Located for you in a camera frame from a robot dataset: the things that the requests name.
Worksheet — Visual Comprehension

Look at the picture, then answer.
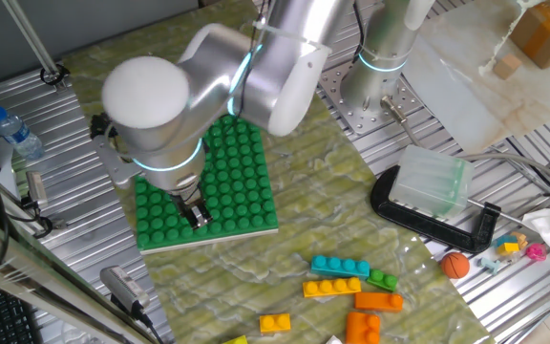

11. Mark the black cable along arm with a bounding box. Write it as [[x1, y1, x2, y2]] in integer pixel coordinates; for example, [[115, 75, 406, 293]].
[[349, 0, 368, 54], [233, 0, 271, 120]]

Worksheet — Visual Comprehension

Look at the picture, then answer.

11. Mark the aluminium frame bar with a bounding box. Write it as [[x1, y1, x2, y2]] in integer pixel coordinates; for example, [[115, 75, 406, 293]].
[[0, 204, 161, 344]]

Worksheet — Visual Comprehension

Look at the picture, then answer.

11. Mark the light blue toy bolt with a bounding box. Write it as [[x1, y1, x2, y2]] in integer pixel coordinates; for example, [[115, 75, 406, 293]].
[[476, 256, 501, 276]]

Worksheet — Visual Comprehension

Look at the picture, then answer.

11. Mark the green marble pattern mat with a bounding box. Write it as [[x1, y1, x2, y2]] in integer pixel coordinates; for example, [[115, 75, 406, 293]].
[[62, 0, 496, 344]]

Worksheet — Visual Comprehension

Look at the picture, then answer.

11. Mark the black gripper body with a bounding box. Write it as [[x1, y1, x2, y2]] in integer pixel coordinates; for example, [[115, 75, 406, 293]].
[[167, 185, 205, 211]]

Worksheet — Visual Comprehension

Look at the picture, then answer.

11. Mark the metal robot mounting plate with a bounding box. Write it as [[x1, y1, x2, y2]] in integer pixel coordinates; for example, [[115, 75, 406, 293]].
[[316, 60, 424, 137]]

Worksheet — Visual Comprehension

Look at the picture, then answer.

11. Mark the orange square brick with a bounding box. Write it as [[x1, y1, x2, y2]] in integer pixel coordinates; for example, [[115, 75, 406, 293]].
[[345, 311, 382, 344]]

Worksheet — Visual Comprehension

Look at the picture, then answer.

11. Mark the small grey camera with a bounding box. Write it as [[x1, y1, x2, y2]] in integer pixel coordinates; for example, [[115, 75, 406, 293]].
[[25, 170, 50, 209]]

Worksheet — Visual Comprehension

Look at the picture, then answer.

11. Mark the grey cable with metal connector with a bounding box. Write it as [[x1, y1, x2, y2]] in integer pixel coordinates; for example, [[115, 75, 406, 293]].
[[379, 94, 550, 195]]

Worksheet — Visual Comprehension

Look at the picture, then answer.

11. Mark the teal four-stud brick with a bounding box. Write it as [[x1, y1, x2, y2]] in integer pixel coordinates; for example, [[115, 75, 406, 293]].
[[309, 254, 371, 280]]

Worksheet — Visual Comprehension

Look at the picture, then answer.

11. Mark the yellow-orange four-stud brick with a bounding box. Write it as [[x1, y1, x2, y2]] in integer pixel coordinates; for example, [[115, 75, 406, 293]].
[[302, 276, 363, 299]]

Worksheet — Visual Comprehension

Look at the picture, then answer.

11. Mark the teal and yellow small block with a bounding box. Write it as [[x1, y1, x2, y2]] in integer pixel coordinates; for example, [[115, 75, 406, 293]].
[[494, 233, 521, 257]]

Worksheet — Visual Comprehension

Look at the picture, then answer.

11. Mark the green studded baseplate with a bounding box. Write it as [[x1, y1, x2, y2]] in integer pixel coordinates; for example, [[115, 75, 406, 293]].
[[134, 114, 280, 255]]

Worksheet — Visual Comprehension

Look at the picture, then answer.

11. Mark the small camera mount bracket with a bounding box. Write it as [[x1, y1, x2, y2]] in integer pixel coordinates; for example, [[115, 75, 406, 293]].
[[19, 195, 69, 240]]

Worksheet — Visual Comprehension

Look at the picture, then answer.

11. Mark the black C-clamp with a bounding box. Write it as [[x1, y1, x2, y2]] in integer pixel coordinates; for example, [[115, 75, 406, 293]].
[[369, 164, 527, 254]]

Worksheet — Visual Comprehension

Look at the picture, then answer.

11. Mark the clear water bottle blue cap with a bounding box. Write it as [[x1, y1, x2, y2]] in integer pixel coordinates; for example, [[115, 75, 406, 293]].
[[0, 105, 46, 161]]

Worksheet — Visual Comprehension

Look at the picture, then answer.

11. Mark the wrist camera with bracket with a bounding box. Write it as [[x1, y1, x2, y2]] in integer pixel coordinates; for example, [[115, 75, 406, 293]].
[[89, 113, 138, 188]]

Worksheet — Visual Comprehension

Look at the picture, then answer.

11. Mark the metal camera stand pole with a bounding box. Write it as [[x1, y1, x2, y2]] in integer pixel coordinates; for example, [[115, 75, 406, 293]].
[[1, 0, 72, 93]]

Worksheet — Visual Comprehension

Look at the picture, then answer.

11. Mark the pink toy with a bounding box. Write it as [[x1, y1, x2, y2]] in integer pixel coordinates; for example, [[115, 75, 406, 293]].
[[525, 242, 548, 263]]

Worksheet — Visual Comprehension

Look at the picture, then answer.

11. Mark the small toy basketball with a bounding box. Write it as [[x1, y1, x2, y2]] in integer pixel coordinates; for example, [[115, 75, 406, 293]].
[[440, 251, 472, 280]]

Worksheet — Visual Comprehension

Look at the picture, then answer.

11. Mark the green two-stud brick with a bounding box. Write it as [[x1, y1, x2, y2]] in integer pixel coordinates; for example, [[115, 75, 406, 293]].
[[366, 269, 399, 293]]

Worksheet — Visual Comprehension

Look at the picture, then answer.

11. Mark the small wooden cube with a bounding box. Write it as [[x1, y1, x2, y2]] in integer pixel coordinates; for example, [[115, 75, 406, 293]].
[[492, 53, 523, 81]]

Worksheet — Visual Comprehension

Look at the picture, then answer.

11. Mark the translucent plastic box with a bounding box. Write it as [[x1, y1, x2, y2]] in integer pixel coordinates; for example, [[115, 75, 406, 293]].
[[388, 144, 476, 221]]

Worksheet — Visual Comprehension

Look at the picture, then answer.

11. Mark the orange long brick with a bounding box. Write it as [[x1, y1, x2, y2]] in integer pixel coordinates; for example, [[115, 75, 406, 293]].
[[353, 290, 405, 313]]

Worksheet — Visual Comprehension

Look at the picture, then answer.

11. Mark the grey camera with cable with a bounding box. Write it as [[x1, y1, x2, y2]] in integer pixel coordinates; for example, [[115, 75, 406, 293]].
[[99, 266, 166, 344]]

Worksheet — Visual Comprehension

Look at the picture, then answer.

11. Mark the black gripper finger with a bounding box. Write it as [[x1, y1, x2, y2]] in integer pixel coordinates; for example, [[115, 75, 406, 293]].
[[191, 203, 212, 229], [179, 205, 198, 226]]

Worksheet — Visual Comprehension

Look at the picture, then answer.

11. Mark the yellow-orange two-stud brick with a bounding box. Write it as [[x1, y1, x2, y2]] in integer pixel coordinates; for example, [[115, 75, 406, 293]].
[[259, 312, 292, 334]]

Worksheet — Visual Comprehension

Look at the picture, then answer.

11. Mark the cardboard box with tape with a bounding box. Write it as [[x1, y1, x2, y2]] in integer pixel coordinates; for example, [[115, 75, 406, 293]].
[[508, 0, 550, 71]]

